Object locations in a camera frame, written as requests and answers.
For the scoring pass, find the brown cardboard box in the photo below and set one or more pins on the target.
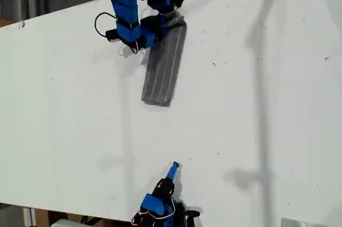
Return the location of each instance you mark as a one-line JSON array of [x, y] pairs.
[[42, 217]]

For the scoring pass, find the black camera box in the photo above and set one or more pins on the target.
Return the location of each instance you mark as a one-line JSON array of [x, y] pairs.
[[111, 35], [192, 217]]

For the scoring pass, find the grey striped towel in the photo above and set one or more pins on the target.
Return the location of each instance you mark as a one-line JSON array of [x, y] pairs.
[[163, 64]]

